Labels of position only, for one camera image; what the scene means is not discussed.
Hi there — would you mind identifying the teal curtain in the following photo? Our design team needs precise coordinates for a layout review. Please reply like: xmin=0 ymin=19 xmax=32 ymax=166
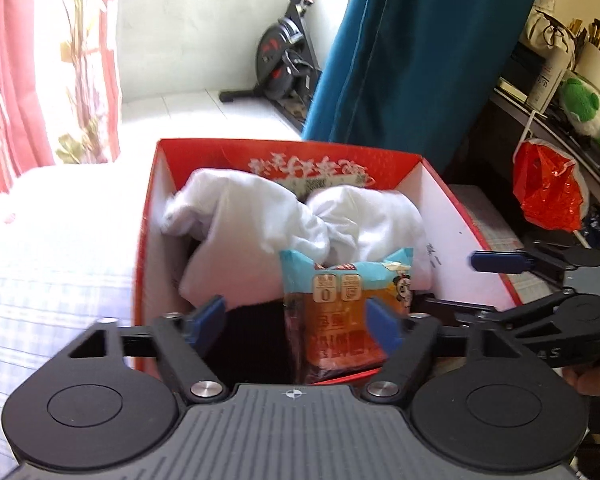
xmin=300 ymin=0 xmax=548 ymax=173

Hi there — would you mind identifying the red white printed curtain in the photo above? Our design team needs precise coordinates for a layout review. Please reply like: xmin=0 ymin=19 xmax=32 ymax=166
xmin=0 ymin=0 xmax=123 ymax=241

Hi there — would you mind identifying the black exercise bike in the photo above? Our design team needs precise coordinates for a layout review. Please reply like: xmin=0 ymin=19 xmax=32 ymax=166
xmin=219 ymin=0 xmax=356 ymax=133

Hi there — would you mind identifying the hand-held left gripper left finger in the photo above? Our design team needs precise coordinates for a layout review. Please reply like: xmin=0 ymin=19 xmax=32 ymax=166
xmin=67 ymin=294 xmax=228 ymax=402

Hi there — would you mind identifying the person's right hand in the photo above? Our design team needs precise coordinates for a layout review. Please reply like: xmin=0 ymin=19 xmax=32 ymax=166
xmin=562 ymin=362 xmax=600 ymax=397

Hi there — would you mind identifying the blue orange snack packet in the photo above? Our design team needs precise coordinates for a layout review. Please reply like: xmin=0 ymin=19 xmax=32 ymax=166
xmin=279 ymin=247 xmax=415 ymax=386

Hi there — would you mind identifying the white wire hook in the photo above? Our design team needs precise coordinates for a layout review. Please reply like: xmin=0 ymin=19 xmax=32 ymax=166
xmin=511 ymin=109 xmax=537 ymax=161

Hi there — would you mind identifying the white bottle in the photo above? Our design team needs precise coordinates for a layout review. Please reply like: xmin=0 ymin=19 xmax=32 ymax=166
xmin=529 ymin=52 xmax=567 ymax=113

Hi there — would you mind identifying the green plush toy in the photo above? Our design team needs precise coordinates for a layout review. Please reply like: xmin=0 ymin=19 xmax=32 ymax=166
xmin=560 ymin=76 xmax=600 ymax=153

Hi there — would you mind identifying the dark shelf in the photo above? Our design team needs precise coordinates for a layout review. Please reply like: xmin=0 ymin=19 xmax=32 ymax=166
xmin=445 ymin=0 xmax=600 ymax=261

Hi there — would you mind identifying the white cloth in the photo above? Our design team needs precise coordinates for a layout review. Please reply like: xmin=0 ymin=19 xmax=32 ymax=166
xmin=161 ymin=166 xmax=333 ymax=311
xmin=306 ymin=185 xmax=435 ymax=293

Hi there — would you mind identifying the white brush holder cup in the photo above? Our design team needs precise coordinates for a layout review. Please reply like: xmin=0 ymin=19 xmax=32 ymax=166
xmin=572 ymin=17 xmax=600 ymax=83

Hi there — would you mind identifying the red cardboard box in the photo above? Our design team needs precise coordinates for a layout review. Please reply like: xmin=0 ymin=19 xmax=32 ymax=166
xmin=131 ymin=137 xmax=523 ymax=386

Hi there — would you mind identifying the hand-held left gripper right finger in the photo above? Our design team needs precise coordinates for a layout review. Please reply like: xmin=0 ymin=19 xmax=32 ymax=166
xmin=362 ymin=296 xmax=518 ymax=403

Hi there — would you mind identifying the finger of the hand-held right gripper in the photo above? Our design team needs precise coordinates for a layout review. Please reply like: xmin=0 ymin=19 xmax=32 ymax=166
xmin=419 ymin=294 xmax=563 ymax=333
xmin=469 ymin=240 xmax=573 ymax=281

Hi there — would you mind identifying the white drawstring bag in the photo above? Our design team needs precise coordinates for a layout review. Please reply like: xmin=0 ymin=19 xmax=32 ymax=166
xmin=524 ymin=7 xmax=577 ymax=56

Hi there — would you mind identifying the red plastic bag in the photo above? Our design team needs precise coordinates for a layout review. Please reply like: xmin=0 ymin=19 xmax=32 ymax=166
xmin=511 ymin=139 xmax=588 ymax=233

